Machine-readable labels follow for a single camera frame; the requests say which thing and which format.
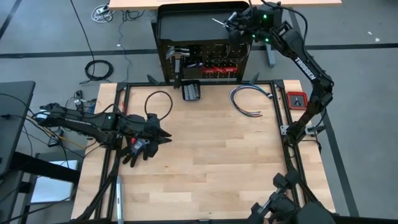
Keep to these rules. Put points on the black pegboard box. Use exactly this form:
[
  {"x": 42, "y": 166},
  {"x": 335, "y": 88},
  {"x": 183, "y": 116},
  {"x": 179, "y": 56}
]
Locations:
[{"x": 191, "y": 72}]

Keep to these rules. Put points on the small black pliers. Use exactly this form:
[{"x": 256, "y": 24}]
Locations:
[{"x": 298, "y": 102}]

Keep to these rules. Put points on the grey black claw hammer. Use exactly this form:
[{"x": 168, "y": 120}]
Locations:
[{"x": 177, "y": 52}]

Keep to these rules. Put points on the black tool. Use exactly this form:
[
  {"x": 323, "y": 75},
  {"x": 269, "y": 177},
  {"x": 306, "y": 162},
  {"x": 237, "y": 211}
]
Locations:
[{"x": 196, "y": 64}]

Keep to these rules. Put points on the white power strip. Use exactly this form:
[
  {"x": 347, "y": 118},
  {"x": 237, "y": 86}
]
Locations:
[{"x": 101, "y": 11}]

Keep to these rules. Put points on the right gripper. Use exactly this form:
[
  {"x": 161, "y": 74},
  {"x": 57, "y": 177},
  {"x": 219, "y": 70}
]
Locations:
[{"x": 245, "y": 25}]

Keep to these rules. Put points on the black storage bin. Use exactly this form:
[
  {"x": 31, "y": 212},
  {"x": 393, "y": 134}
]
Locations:
[{"x": 182, "y": 90}]

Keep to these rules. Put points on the red plastic tray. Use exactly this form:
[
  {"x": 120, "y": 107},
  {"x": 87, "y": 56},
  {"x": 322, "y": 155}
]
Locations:
[{"x": 288, "y": 101}]

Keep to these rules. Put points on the black pegboard cart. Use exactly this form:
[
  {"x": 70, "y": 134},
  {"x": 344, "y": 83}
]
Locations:
[{"x": 192, "y": 28}]

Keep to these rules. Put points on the dark side table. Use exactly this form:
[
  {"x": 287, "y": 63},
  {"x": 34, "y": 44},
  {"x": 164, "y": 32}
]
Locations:
[{"x": 15, "y": 109}]

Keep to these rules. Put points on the clear black safety glasses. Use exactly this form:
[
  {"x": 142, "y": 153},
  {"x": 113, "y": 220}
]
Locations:
[
  {"x": 214, "y": 56},
  {"x": 239, "y": 57}
]

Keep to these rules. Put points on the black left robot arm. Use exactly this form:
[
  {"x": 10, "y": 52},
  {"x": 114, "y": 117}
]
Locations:
[{"x": 77, "y": 121}]

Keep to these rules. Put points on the grey long hand tool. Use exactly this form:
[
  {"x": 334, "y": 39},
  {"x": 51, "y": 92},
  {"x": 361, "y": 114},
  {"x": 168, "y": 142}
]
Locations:
[{"x": 119, "y": 199}]

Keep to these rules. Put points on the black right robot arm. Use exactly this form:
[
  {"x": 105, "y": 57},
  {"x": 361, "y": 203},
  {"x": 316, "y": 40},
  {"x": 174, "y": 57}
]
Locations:
[{"x": 306, "y": 70}]

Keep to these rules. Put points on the grey metal mounting bracket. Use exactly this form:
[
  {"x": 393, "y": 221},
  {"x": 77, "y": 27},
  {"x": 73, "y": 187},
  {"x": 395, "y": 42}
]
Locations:
[{"x": 283, "y": 130}]

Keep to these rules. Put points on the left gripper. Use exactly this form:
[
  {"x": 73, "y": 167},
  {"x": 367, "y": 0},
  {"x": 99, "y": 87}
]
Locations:
[{"x": 140, "y": 127}]

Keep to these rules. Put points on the black work glove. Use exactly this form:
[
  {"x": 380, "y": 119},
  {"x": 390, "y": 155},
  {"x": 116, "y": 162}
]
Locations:
[{"x": 135, "y": 160}]

